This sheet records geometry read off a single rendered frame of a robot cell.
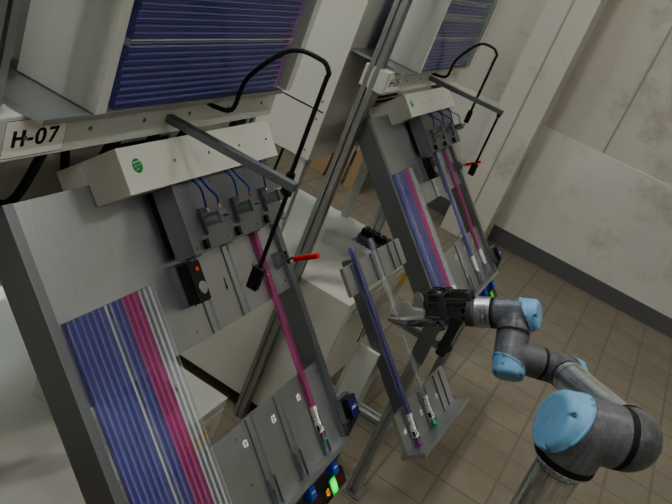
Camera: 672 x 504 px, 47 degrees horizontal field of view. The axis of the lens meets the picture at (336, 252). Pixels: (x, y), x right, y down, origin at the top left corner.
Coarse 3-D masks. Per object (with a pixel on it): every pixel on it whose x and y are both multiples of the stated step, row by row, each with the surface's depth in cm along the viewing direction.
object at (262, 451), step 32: (288, 384) 166; (320, 384) 177; (256, 416) 153; (288, 416) 163; (320, 416) 174; (224, 448) 143; (256, 448) 151; (288, 448) 160; (320, 448) 171; (224, 480) 141; (256, 480) 149; (288, 480) 158
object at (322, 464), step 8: (344, 440) 176; (336, 448) 173; (328, 456) 170; (320, 464) 167; (328, 464) 168; (312, 472) 164; (320, 472) 164; (304, 480) 161; (312, 480) 161; (296, 488) 158; (304, 488) 158; (288, 496) 156; (296, 496) 155
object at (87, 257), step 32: (64, 192) 123; (32, 224) 117; (64, 224) 122; (96, 224) 128; (128, 224) 134; (64, 256) 121; (96, 256) 126; (128, 256) 133; (160, 256) 140; (224, 256) 156; (256, 256) 166; (64, 288) 119; (96, 288) 125; (128, 288) 131; (160, 288) 138; (224, 288) 154; (288, 288) 174; (64, 320) 118; (192, 320) 143; (224, 320) 151
